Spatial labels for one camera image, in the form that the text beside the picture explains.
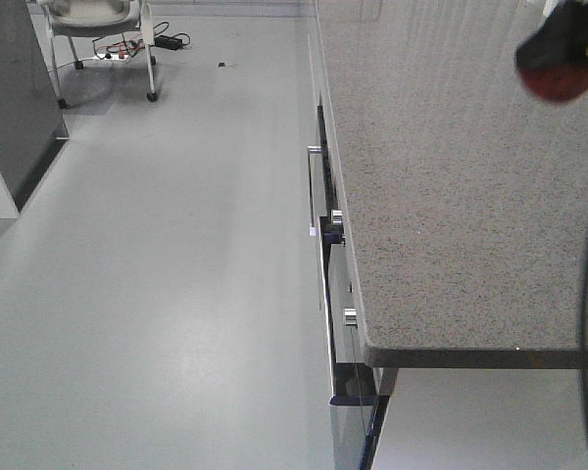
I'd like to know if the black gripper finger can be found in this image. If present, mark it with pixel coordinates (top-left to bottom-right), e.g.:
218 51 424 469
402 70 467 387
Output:
514 1 588 71

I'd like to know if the red yellow apple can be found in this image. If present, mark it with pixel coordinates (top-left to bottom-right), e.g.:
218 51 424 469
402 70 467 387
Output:
517 47 588 104

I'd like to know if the kitchen counter cabinet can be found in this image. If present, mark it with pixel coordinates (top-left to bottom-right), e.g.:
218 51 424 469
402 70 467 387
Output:
313 1 588 469

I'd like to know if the silver cabinet knob lower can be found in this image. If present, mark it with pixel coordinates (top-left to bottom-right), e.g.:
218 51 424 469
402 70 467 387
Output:
342 307 358 327

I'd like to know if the black power adapter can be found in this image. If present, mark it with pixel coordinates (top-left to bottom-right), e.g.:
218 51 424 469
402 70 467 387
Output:
154 34 184 51

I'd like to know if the white power strip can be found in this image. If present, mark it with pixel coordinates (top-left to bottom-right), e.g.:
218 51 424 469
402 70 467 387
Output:
95 52 131 63

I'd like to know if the grey rolling chair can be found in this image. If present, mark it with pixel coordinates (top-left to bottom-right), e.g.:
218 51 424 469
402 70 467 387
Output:
36 1 159 110

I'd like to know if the grey cabinet panel left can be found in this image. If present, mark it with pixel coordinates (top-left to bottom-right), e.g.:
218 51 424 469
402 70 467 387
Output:
0 1 68 219

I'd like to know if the silver drawer handle bar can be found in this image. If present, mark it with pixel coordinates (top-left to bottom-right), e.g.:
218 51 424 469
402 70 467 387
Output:
307 145 321 237

